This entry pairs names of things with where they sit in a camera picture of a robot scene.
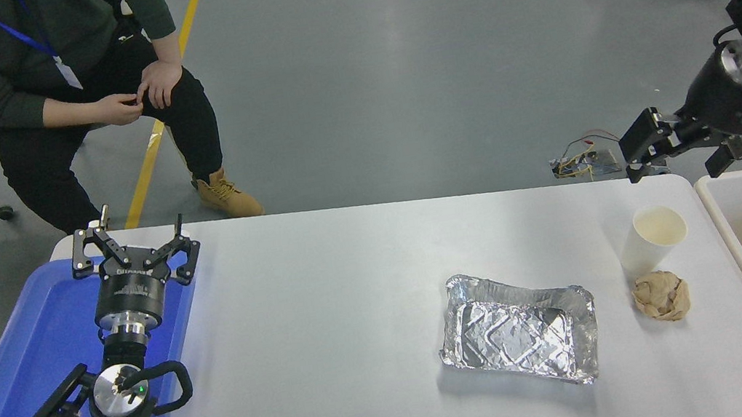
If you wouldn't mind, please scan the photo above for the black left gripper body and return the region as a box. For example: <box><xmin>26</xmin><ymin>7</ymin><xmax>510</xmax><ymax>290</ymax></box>
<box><xmin>88</xmin><ymin>256</ymin><xmax>177</xmax><ymax>333</ymax></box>

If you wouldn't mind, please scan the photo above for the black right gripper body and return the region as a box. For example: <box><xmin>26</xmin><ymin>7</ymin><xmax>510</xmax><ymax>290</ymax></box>
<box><xmin>671</xmin><ymin>45</ymin><xmax>742</xmax><ymax>146</ymax></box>

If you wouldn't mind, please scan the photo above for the white paper cup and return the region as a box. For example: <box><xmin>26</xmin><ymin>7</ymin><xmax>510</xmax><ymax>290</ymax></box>
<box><xmin>612</xmin><ymin>201</ymin><xmax>695</xmax><ymax>283</ymax></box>

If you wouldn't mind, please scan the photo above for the seated person's right hand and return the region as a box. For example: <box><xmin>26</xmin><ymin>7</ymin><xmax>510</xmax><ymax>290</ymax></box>
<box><xmin>102</xmin><ymin>87</ymin><xmax>148</xmax><ymax>129</ymax></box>

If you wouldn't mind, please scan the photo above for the seated person's left hand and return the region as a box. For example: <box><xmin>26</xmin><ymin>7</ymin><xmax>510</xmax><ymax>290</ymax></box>
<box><xmin>132</xmin><ymin>57</ymin><xmax>189</xmax><ymax>114</ymax></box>

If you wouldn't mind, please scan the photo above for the blue plastic tray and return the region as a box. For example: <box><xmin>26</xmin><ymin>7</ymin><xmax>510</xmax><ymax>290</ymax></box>
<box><xmin>0</xmin><ymin>239</ymin><xmax>219</xmax><ymax>417</ymax></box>

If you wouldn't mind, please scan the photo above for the crumpled tan paper ball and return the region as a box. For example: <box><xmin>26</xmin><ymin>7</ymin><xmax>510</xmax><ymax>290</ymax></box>
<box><xmin>629</xmin><ymin>266</ymin><xmax>693</xmax><ymax>327</ymax></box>

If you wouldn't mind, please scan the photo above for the seated person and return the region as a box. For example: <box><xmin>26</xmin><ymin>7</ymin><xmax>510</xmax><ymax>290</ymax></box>
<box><xmin>0</xmin><ymin>0</ymin><xmax>265</xmax><ymax>255</ymax></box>

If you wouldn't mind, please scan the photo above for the crumpled foil tray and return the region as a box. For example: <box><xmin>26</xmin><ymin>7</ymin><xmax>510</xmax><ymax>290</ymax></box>
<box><xmin>428</xmin><ymin>255</ymin><xmax>607</xmax><ymax>405</ymax></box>

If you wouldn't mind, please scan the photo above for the circuit board with wires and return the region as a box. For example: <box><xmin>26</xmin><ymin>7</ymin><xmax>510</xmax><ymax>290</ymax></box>
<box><xmin>546</xmin><ymin>126</ymin><xmax>625</xmax><ymax>183</ymax></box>

